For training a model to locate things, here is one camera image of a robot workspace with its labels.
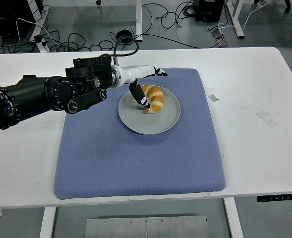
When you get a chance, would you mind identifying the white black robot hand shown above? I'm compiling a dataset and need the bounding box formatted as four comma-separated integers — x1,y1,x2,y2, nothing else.
116,64,168,109

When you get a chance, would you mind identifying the golden croissant bread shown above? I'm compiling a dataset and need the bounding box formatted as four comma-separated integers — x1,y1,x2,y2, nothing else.
132,85,165,115

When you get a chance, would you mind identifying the grey round plate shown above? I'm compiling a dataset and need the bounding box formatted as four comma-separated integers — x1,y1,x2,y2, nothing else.
118,85,181,135

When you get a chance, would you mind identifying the white background desk leg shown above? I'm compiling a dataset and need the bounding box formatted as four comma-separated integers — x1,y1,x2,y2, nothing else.
226,0,245,39
28,0,50,53
135,0,143,42

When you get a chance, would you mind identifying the blue quilted mat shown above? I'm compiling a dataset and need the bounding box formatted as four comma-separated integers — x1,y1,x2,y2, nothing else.
53,68,227,200

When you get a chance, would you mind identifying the black equipment box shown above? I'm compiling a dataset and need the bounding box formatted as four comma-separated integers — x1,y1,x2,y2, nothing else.
194,0,226,22

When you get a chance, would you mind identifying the clear tape strip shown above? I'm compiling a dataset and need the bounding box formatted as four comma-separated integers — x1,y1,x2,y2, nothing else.
255,110,280,127

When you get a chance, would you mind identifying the black computer case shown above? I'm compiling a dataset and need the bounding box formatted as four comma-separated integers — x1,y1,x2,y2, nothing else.
0,0,37,40

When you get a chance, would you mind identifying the white table leg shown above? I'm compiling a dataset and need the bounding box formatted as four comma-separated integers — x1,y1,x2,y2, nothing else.
224,198,244,238
39,207,57,238

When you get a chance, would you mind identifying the black desk control panel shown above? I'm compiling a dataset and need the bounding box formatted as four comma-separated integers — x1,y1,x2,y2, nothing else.
257,193,292,203

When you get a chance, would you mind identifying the coiled black cable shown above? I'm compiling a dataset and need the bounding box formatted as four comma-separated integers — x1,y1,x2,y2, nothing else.
116,29,134,45

